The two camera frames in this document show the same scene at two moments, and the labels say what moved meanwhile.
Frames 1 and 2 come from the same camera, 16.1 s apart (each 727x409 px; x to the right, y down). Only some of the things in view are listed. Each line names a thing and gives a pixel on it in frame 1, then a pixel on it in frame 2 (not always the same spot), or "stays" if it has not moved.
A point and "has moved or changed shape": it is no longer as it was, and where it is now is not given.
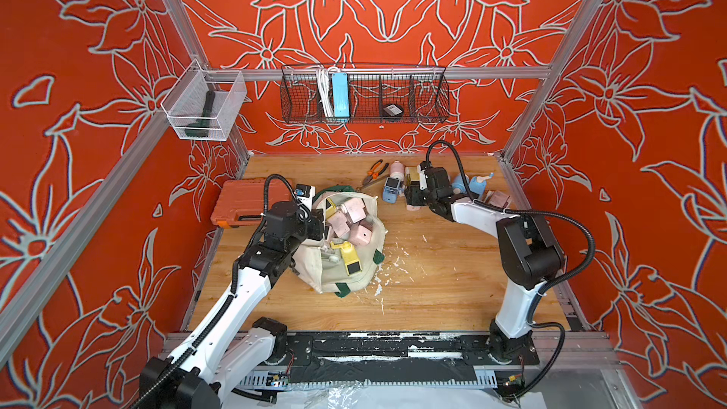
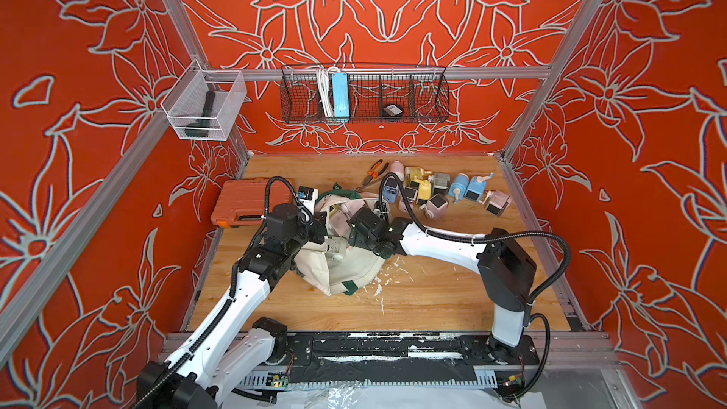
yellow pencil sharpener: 412,173 stays
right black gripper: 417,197 -> 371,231
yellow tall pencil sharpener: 350,257 has moved or changed shape
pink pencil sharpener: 397,169 stays
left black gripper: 316,220 stays
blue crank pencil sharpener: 478,185 stays
